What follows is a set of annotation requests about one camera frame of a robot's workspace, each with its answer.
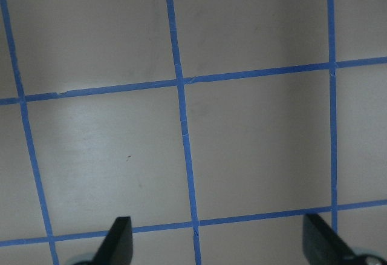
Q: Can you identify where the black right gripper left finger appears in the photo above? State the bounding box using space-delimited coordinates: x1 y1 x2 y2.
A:
91 217 134 265

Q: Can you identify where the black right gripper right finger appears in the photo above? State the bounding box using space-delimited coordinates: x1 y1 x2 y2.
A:
302 214 358 265

